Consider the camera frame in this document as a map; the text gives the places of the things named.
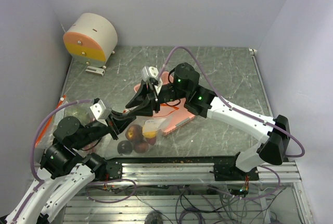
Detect cream cylindrical drawer box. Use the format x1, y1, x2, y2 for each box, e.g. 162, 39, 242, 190
63, 13, 118, 68

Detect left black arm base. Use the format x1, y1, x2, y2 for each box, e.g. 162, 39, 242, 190
82, 153, 122, 181

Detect purple cable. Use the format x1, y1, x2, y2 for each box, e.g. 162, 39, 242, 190
157, 45, 305, 158
5, 98, 96, 222

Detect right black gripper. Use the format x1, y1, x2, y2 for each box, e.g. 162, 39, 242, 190
125, 80, 189, 116

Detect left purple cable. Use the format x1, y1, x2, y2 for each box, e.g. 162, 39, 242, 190
5, 98, 96, 222

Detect magenta dragon fruit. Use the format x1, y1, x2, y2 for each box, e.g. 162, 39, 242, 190
146, 136, 157, 146

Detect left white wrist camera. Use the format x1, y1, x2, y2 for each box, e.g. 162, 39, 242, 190
89, 99, 112, 126

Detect tangled black floor cables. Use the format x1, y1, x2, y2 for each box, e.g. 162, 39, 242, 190
85, 177, 287, 224

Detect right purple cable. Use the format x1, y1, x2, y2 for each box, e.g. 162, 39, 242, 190
157, 45, 305, 158

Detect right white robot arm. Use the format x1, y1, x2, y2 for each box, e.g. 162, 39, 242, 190
125, 63, 290, 180

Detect white corner clip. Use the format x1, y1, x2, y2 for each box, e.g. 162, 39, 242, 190
249, 48, 258, 54

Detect clear bag orange zipper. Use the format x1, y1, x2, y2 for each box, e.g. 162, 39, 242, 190
35, 103, 90, 149

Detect pink plastic basket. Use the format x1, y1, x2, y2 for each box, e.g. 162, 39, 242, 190
133, 72, 197, 138

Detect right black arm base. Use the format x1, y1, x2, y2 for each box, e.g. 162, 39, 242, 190
210, 152, 259, 181

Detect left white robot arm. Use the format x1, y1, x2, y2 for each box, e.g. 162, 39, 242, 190
1, 111, 136, 223

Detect small dark red plum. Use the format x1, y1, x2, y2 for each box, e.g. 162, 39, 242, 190
134, 141, 149, 154

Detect small white metal bracket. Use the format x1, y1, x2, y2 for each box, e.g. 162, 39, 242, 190
85, 66, 105, 77

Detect aluminium mounting rail frame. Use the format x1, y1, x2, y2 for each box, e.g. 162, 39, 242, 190
52, 157, 314, 223

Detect orange fruit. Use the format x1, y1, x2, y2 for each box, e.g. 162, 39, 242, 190
142, 128, 158, 139

